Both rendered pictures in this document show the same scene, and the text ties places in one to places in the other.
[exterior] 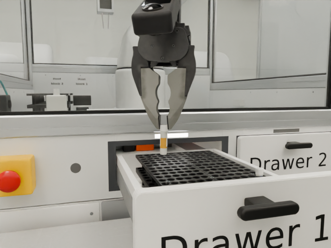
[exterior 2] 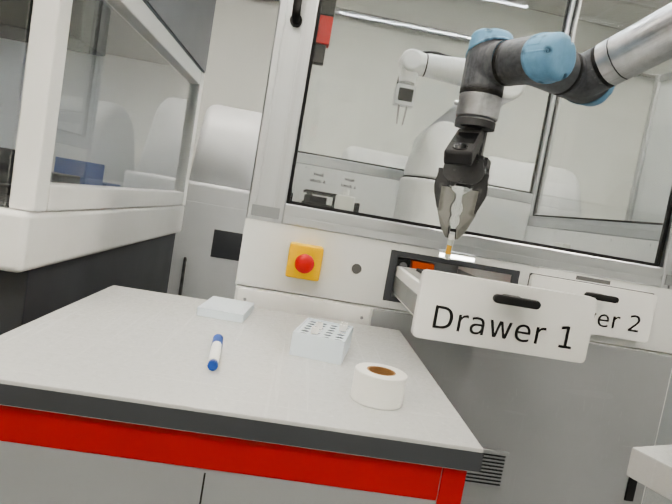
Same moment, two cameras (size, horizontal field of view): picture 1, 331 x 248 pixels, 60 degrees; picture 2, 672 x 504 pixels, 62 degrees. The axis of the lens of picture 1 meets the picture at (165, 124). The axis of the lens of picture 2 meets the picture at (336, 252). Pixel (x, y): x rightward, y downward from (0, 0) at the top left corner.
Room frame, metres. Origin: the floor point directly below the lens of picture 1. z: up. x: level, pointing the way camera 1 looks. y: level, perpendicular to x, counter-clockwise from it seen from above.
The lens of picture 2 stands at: (-0.59, -0.01, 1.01)
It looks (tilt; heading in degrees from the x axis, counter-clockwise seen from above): 5 degrees down; 12
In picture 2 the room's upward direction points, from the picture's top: 10 degrees clockwise
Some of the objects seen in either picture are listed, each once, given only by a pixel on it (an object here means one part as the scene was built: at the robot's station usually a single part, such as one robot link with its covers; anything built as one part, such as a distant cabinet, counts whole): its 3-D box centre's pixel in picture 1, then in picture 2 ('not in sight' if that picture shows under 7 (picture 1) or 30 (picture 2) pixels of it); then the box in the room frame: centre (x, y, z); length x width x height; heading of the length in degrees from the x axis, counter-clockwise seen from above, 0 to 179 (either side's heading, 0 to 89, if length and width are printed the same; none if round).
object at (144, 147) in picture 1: (138, 142); (413, 270); (1.02, 0.10, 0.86); 0.11 x 0.04 x 0.06; 106
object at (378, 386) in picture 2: not in sight; (378, 385); (0.13, 0.06, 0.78); 0.07 x 0.07 x 0.04
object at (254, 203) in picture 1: (262, 206); (513, 300); (0.32, -0.11, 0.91); 0.07 x 0.04 x 0.01; 106
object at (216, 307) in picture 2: not in sight; (227, 308); (0.42, 0.40, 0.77); 0.13 x 0.09 x 0.02; 12
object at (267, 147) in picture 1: (287, 155); (589, 308); (0.74, -0.32, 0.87); 0.29 x 0.02 x 0.11; 106
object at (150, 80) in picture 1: (153, 97); (447, 211); (0.45, 0.02, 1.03); 0.06 x 0.03 x 0.09; 172
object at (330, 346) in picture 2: not in sight; (323, 339); (0.31, 0.18, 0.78); 0.12 x 0.08 x 0.04; 5
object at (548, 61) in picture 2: not in sight; (540, 62); (0.38, -0.09, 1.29); 0.11 x 0.11 x 0.08; 46
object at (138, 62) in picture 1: (148, 66); (448, 185); (0.43, 0.03, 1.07); 0.05 x 0.02 x 0.09; 82
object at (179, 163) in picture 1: (191, 179); not in sight; (0.54, -0.05, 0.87); 0.22 x 0.18 x 0.06; 16
